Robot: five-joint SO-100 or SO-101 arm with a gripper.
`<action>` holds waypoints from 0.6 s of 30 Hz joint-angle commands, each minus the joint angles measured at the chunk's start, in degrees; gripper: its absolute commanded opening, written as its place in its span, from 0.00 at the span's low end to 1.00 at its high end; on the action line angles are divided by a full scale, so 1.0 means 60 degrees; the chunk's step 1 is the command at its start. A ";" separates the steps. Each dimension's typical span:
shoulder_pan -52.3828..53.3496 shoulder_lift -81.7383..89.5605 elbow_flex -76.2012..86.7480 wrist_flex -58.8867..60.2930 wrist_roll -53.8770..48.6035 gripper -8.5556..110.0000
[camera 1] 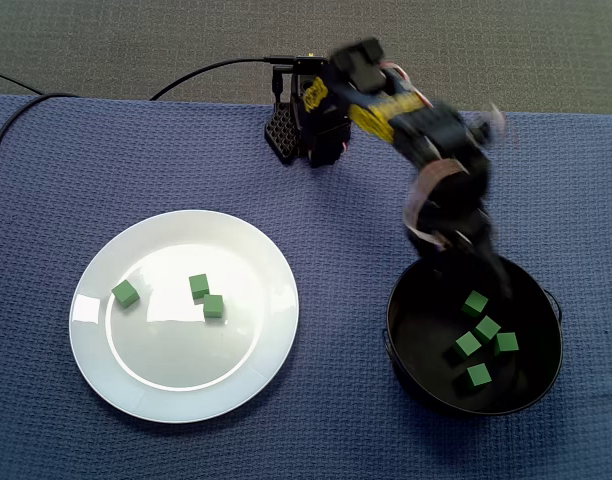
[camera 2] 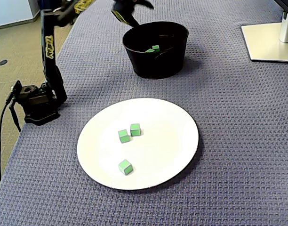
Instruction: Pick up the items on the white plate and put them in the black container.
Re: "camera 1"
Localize thin black floor cable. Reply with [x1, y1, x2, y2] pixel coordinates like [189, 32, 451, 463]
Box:
[0, 69, 45, 96]

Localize white round plate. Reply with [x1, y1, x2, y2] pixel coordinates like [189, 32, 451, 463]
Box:
[68, 208, 301, 425]

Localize black round container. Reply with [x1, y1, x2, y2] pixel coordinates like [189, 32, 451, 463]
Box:
[383, 248, 565, 419]

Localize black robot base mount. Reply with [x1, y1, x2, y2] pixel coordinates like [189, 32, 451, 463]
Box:
[263, 53, 353, 169]

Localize thick black cable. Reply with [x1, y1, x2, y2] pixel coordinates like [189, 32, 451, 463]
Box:
[0, 57, 297, 174]

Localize white gripper servo wire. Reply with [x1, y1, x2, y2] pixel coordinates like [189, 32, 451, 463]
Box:
[402, 158, 470, 251]

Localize short black cable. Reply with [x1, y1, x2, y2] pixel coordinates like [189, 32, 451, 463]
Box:
[270, 64, 292, 107]

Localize green cube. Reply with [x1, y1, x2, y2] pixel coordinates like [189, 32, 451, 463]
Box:
[493, 331, 520, 357]
[460, 289, 490, 318]
[202, 293, 225, 320]
[188, 273, 211, 301]
[473, 315, 502, 344]
[465, 362, 493, 388]
[454, 331, 483, 359]
[110, 278, 141, 310]

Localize blue woven table cloth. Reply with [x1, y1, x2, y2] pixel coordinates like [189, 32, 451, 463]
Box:
[0, 93, 612, 480]

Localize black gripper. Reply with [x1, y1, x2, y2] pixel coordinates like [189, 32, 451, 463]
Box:
[405, 149, 515, 301]

